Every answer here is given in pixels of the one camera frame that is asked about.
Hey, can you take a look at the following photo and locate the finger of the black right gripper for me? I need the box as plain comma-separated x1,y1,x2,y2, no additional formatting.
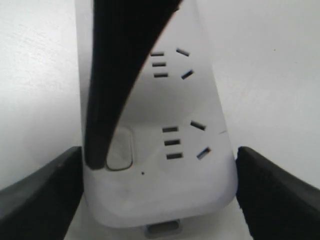
84,0,180,170

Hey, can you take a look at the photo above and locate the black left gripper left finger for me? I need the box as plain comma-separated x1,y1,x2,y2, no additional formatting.
0,146,82,240

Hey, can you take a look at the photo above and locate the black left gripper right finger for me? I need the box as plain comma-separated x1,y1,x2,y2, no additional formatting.
236,146,320,240

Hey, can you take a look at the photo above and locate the white five-outlet power strip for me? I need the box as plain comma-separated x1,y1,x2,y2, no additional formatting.
84,0,238,229

